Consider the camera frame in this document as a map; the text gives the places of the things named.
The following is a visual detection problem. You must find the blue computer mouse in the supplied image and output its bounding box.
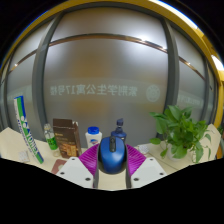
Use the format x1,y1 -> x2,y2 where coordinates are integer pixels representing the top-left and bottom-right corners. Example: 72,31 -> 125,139
98,135 -> 127,175

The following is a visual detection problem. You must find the white green shuttlecock tube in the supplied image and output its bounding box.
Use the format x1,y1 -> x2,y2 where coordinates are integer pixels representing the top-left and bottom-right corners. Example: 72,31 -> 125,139
13,95 -> 45,165

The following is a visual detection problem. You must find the white bottle blue cap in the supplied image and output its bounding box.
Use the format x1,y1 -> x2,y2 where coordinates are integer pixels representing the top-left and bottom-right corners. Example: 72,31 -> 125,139
84,126 -> 103,150

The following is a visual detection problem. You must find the blue pump bottle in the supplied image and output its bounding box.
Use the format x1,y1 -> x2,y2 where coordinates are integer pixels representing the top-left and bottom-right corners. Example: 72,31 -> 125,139
110,118 -> 128,145

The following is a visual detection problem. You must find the green plant in white pot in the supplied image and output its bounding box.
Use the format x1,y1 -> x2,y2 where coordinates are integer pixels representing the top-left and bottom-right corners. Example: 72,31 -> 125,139
148,104 -> 214,164

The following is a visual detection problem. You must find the brown cardboard box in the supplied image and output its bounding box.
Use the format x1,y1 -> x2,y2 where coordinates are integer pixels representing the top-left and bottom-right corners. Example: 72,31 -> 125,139
52,118 -> 83,159

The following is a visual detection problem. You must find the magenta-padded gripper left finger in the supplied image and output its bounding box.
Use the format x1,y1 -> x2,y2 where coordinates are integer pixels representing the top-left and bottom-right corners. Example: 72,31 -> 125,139
55,143 -> 101,190

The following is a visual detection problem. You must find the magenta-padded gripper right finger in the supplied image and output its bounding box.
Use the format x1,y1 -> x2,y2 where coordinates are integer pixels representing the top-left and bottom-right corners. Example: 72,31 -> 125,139
125,143 -> 168,190

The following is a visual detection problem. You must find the clear bottle green label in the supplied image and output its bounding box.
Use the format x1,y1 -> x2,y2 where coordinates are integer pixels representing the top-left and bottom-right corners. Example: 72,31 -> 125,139
43,123 -> 61,158

